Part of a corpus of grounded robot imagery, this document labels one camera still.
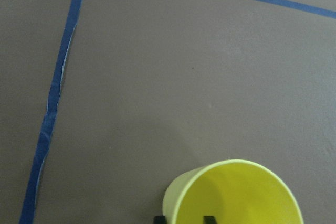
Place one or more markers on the yellow plastic cup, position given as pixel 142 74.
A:
pixel 233 191

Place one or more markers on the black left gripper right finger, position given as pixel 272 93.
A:
pixel 209 220

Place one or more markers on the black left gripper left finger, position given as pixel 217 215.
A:
pixel 161 219

